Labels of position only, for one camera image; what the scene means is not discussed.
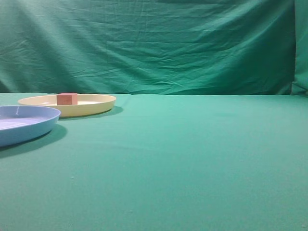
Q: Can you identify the green table cloth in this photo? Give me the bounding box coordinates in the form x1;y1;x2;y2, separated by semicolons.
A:
0;95;308;231

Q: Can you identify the green backdrop cloth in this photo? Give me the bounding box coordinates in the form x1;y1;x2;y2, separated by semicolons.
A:
0;0;308;95

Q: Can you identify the yellow plastic plate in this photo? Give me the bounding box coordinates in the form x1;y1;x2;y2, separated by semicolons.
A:
18;93;116;117

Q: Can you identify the red cube block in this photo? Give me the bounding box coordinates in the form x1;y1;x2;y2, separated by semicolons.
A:
56;93;78;105

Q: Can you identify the blue plastic plate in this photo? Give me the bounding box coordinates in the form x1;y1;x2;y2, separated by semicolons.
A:
0;105;61;147

